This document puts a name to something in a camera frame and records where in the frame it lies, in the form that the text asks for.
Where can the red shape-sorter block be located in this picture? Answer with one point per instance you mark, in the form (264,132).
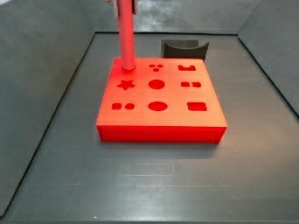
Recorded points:
(162,102)

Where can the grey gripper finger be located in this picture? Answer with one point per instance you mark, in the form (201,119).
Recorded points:
(114,4)
(136,6)

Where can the black curved holder stand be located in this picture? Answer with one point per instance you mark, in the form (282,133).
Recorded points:
(184,49)

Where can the red hexagon peg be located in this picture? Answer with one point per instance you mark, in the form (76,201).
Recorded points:
(126,33)

